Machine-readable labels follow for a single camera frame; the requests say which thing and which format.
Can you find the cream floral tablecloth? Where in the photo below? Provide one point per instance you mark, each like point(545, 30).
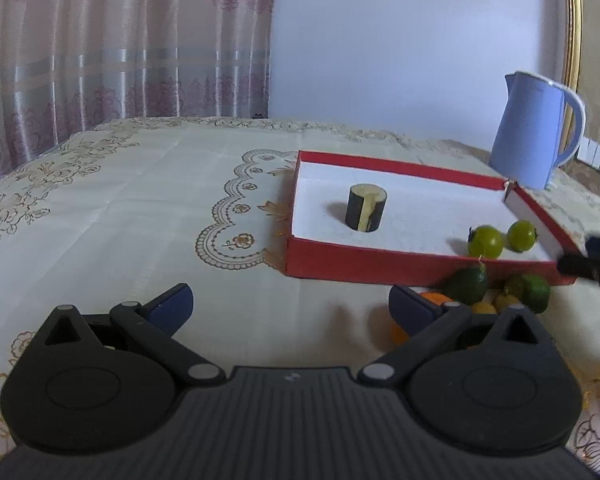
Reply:
point(130, 200)

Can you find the light blue electric kettle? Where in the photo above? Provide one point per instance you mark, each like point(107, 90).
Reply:
point(527, 130)

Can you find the dark green oblong fruit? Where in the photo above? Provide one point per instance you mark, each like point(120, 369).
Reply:
point(467, 284)

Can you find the orange mandarin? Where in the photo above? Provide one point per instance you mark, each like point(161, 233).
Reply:
point(399, 334)

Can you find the gold trim frame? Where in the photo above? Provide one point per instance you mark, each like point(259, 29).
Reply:
point(573, 20)

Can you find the small yellow round fruit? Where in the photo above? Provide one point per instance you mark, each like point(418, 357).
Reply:
point(483, 308)
point(506, 301)

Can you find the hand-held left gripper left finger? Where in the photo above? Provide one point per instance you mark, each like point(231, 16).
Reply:
point(172, 306)

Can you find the pink floral curtain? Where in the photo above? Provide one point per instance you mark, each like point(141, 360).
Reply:
point(105, 50)

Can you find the green cucumber piece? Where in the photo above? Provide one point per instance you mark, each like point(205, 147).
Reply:
point(532, 292)

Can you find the round green fruit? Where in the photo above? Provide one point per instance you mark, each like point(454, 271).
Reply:
point(522, 236)
point(485, 243)

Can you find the white wall switch panel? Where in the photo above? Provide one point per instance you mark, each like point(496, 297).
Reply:
point(594, 153)

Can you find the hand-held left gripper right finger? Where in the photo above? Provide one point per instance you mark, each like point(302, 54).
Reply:
point(409, 311)

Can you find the red shallow cardboard box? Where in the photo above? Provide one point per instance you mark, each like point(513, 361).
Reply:
point(360, 260)

